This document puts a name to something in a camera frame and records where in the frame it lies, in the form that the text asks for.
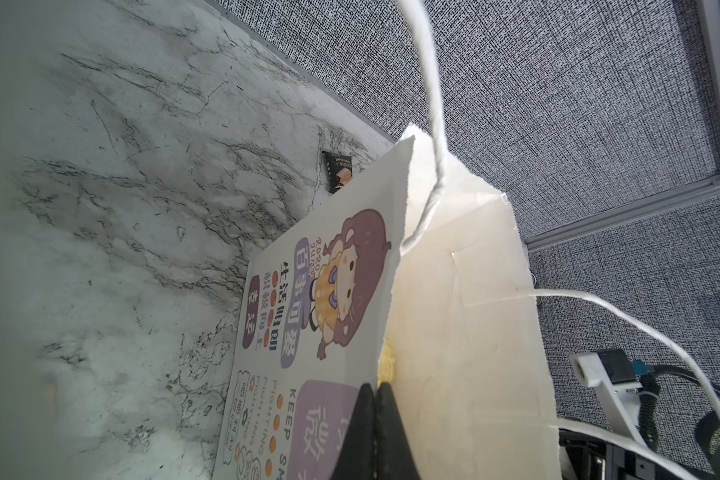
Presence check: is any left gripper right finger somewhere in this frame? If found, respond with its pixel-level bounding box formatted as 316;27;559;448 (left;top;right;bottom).
374;382;420;480

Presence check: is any pale braided bread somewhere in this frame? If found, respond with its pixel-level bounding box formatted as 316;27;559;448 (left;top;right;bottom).
377;337;396;386

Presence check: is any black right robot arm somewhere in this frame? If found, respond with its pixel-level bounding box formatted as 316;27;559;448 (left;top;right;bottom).
560;361;720;479

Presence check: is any white patterned paper bag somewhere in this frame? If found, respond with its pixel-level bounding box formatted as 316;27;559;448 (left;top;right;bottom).
211;0;720;480

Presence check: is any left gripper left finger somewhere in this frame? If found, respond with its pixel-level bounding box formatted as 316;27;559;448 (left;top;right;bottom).
331;384;376;480

